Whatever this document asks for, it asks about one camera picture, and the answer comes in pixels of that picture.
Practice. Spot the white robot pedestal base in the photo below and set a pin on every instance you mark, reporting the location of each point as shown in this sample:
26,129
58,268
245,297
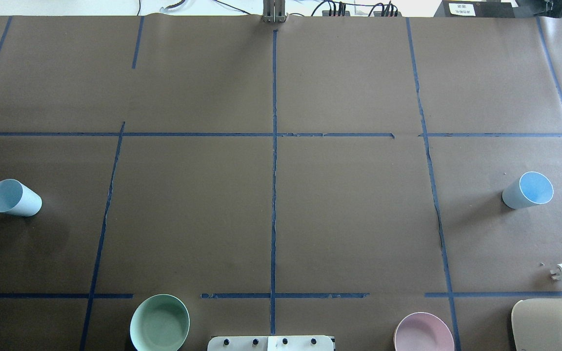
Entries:
272,343

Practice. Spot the cream toaster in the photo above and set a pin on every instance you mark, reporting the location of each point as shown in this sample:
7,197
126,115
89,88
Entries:
537,324

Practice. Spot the light blue cup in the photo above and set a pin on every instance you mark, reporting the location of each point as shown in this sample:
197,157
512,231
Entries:
17,199
528,190

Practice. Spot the black box with label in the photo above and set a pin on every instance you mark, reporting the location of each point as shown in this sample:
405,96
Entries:
474,9

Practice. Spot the green bowl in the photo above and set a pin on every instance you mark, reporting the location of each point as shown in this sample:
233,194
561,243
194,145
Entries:
160,323

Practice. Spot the pink bowl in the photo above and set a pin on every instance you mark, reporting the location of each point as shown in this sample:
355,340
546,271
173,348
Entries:
422,331

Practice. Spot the aluminium frame post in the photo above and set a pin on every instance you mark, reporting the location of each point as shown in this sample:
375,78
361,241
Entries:
273,11

